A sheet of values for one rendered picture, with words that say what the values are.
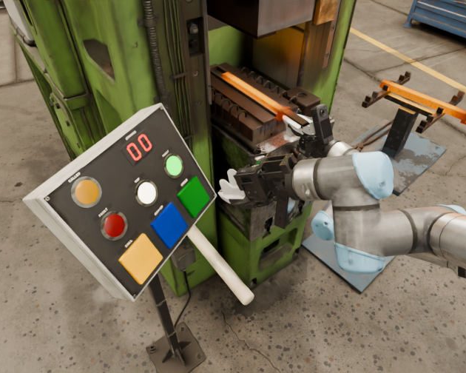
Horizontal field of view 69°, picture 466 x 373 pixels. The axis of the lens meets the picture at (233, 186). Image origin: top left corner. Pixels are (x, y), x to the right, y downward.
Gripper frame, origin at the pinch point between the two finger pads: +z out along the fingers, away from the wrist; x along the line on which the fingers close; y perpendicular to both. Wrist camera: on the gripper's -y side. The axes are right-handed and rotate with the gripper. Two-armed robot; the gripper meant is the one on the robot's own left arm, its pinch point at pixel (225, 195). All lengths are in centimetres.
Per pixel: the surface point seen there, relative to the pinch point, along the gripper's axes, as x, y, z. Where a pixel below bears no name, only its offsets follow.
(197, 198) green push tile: 0.0, -0.6, 9.5
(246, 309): -24, -90, 55
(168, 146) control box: -1.7, 13.8, 10.3
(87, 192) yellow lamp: 20.2, 17.9, 9.9
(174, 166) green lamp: 0.3, 9.5, 9.9
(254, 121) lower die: -39.7, -1.0, 13.7
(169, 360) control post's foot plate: 14, -79, 72
